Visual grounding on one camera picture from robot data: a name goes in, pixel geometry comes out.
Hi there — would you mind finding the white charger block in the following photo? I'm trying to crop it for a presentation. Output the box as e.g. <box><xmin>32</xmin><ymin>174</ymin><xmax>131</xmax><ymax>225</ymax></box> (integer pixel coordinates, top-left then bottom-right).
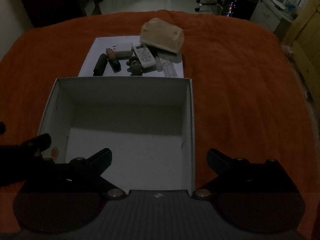
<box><xmin>111</xmin><ymin>42</ymin><xmax>134</xmax><ymax>59</ymax></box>

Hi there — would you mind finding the white cabinet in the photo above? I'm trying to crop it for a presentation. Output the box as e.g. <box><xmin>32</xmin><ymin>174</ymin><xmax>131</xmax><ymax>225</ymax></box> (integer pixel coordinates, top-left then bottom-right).
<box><xmin>249</xmin><ymin>0</ymin><xmax>286</xmax><ymax>32</ymax></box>

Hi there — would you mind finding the toy figurine with black outfit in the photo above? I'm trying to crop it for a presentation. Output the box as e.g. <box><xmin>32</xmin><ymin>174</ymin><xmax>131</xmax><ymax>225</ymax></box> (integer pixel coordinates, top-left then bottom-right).
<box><xmin>125</xmin><ymin>57</ymin><xmax>144</xmax><ymax>77</ymax></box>

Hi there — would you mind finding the black cylinder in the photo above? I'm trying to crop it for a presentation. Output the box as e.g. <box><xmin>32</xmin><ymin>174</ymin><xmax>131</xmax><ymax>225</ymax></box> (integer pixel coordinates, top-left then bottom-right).
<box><xmin>93</xmin><ymin>53</ymin><xmax>108</xmax><ymax>77</ymax></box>

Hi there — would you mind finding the small dark bottle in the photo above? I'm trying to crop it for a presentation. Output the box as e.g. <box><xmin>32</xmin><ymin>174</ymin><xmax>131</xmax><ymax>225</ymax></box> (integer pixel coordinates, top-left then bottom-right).
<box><xmin>108</xmin><ymin>58</ymin><xmax>121</xmax><ymax>73</ymax></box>

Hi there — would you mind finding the white cardboard box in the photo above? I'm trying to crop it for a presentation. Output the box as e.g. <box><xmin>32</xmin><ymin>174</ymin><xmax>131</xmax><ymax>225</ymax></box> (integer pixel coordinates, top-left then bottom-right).
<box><xmin>37</xmin><ymin>77</ymin><xmax>195</xmax><ymax>197</ymax></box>

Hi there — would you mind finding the dark wardrobe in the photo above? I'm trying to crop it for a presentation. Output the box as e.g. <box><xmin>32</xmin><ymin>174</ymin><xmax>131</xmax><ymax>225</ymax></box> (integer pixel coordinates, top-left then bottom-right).
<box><xmin>12</xmin><ymin>0</ymin><xmax>88</xmax><ymax>28</ymax></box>

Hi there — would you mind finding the white remote control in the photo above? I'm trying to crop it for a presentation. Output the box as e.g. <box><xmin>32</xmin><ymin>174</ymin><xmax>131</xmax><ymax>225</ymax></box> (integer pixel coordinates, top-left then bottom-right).
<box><xmin>132</xmin><ymin>44</ymin><xmax>157</xmax><ymax>68</ymax></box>

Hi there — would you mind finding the computer case with coloured lights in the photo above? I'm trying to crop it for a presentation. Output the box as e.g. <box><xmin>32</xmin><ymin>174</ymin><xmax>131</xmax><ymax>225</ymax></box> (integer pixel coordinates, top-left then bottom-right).
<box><xmin>222</xmin><ymin>0</ymin><xmax>261</xmax><ymax>21</ymax></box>

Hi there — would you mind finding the clear plastic case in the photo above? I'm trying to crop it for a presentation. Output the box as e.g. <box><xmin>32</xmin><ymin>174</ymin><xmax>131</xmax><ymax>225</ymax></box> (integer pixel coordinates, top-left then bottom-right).
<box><xmin>155</xmin><ymin>51</ymin><xmax>179</xmax><ymax>78</ymax></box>

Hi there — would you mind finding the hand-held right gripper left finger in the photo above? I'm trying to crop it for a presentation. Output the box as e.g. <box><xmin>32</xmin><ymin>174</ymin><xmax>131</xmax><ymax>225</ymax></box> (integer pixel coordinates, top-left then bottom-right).
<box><xmin>21</xmin><ymin>148</ymin><xmax>127</xmax><ymax>200</ymax></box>

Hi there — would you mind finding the yellow wooden cabinet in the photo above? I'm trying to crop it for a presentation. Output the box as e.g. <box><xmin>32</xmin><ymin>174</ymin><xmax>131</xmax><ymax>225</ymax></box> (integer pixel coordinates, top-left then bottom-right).
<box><xmin>282</xmin><ymin>0</ymin><xmax>320</xmax><ymax>103</ymax></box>

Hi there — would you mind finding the small orange figurine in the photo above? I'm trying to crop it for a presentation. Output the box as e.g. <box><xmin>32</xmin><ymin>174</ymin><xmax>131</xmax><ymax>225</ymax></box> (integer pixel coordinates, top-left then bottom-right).
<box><xmin>105</xmin><ymin>47</ymin><xmax>116</xmax><ymax>61</ymax></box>

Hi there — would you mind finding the grey mat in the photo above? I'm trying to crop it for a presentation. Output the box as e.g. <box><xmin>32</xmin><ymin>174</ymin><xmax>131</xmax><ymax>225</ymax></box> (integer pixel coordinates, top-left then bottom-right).
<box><xmin>78</xmin><ymin>37</ymin><xmax>184</xmax><ymax>78</ymax></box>

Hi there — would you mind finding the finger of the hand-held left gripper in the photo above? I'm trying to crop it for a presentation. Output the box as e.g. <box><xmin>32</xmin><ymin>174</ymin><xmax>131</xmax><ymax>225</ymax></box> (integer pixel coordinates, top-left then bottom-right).
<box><xmin>24</xmin><ymin>133</ymin><xmax>52</xmax><ymax>154</ymax></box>

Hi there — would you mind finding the orange blanket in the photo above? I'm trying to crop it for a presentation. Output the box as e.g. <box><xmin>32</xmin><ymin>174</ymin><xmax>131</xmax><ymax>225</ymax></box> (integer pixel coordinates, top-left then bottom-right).
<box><xmin>0</xmin><ymin>9</ymin><xmax>316</xmax><ymax>240</ymax></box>

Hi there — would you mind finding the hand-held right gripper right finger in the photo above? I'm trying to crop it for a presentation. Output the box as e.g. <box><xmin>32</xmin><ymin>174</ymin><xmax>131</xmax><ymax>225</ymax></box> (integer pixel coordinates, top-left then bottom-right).
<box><xmin>192</xmin><ymin>148</ymin><xmax>299</xmax><ymax>200</ymax></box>

